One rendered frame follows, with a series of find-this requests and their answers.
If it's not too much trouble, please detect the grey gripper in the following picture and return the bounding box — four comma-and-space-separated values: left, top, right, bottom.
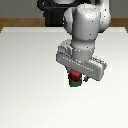
55, 41, 109, 82

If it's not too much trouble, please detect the red cube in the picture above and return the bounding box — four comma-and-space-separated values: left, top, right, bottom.
68, 69, 83, 83

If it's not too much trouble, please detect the green cube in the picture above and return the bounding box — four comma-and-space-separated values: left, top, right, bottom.
68, 78, 83, 88

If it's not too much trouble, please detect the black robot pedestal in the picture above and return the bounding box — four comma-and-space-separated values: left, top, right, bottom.
37, 0, 78, 28

